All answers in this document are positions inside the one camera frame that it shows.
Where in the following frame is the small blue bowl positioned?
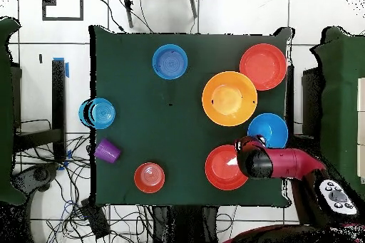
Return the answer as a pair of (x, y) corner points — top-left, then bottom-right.
(151, 43), (189, 81)
(78, 98), (117, 130)

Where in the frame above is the purple cup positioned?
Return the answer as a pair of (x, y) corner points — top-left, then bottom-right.
(93, 138), (122, 165)

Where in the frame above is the large blue bowl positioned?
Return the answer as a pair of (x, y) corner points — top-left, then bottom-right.
(247, 113), (289, 149)

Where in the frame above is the black office chair base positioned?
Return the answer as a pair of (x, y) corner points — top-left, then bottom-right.
(12, 162), (59, 194)

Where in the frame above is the dark green table cloth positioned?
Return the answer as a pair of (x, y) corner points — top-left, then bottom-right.
(89, 25), (294, 207)

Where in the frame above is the large yellow-orange bowl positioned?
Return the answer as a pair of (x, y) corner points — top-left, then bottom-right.
(201, 71), (258, 128)

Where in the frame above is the small orange bowl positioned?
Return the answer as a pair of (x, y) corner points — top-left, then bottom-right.
(133, 162), (166, 195)

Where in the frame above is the large orange bowl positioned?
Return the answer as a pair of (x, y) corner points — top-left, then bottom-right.
(239, 43), (287, 92)
(204, 144), (250, 192)

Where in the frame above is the blue tape strip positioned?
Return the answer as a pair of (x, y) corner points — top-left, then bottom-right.
(52, 56), (70, 78)

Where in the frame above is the green cloth covered side table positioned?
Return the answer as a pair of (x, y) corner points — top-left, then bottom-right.
(0, 16), (26, 205)
(310, 26), (365, 195)

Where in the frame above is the black power box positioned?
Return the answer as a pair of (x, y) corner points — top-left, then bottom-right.
(80, 198), (111, 240)

